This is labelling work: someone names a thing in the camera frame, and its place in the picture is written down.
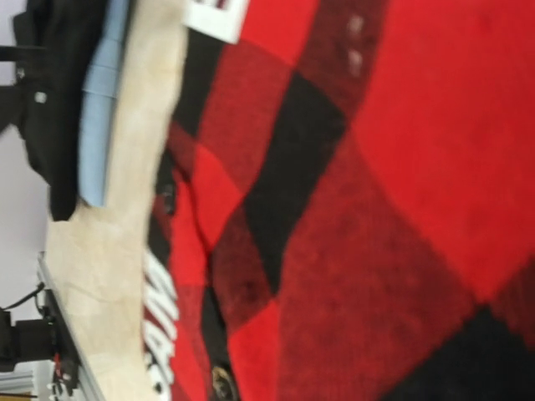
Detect red black plaid shirt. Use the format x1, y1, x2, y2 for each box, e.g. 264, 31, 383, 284
143, 1, 534, 400

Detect light blue folded shirt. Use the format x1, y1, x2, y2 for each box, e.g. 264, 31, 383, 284
78, 0, 134, 207

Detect black folded shirt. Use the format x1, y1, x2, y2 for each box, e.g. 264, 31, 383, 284
1, 1, 108, 221

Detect front aluminium rail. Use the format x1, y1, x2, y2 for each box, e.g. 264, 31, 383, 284
36, 251, 104, 401

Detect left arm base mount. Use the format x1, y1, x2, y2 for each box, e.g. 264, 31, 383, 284
1, 284, 54, 373

